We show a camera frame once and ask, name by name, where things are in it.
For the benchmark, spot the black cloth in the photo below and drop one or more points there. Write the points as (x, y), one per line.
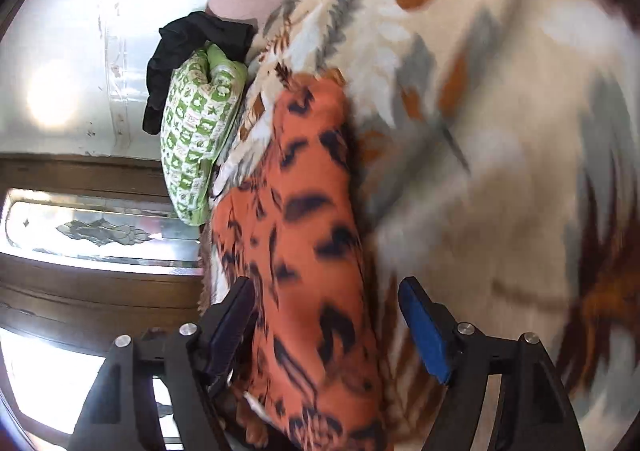
(175, 56)

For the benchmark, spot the orange floral garment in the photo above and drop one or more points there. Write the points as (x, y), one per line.
(305, 271)

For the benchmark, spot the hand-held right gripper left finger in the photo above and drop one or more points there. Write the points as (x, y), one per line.
(227, 326)

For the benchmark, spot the green patterned cloth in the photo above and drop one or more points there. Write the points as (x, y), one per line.
(200, 131)

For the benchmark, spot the wooden door with glass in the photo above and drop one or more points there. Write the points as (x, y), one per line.
(85, 251)

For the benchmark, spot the leaf print blanket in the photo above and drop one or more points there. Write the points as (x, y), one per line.
(490, 131)

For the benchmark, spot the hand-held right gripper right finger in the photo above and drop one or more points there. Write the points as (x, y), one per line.
(427, 326)

